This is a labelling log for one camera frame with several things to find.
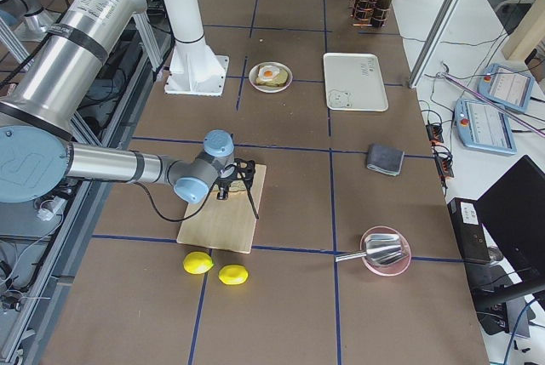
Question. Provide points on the copper wire bottle rack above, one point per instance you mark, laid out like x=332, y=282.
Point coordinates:
x=369, y=13

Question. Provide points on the grey folded cloth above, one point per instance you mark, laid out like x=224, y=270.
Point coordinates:
x=384, y=159

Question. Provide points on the blue teach pendant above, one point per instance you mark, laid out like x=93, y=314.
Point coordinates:
x=482, y=127
x=507, y=87

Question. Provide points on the bread slice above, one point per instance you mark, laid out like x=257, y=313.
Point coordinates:
x=278, y=81
x=237, y=186

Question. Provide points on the white bear tray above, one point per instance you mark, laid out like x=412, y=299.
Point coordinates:
x=353, y=82

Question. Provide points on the black monitor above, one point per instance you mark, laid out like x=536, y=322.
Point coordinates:
x=512, y=211

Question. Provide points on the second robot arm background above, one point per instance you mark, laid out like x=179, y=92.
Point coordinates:
x=27, y=18

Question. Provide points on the aluminium frame post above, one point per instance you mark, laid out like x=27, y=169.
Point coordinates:
x=442, y=19

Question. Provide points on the blue teach pendant near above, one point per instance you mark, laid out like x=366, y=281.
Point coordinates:
x=482, y=127

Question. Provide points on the wooden cutting board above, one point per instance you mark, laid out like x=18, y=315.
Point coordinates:
x=228, y=225

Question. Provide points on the bread slice top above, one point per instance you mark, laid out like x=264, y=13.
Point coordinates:
x=237, y=186

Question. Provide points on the white round plate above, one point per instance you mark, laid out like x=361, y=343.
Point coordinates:
x=254, y=73

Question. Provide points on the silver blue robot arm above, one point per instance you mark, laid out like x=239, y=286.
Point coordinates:
x=37, y=150

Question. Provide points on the pink bowl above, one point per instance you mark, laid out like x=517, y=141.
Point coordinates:
x=388, y=270

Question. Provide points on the metal scoop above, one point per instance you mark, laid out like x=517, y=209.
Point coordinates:
x=380, y=249

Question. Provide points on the yellow lemon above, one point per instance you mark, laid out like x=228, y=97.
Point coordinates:
x=197, y=263
x=233, y=274

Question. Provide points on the yellow lemon left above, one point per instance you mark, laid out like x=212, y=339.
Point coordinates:
x=197, y=263

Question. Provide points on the blue teach pendant far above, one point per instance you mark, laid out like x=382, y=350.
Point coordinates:
x=507, y=87

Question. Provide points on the yellow lemon right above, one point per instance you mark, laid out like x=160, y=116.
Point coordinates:
x=233, y=274

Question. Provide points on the fried egg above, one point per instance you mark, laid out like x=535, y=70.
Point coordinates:
x=267, y=73

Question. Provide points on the black computer box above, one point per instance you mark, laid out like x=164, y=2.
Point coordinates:
x=468, y=231

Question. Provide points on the bread slice bottom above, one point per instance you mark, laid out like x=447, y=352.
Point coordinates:
x=278, y=81

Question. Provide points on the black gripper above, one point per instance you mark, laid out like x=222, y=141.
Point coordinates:
x=222, y=191

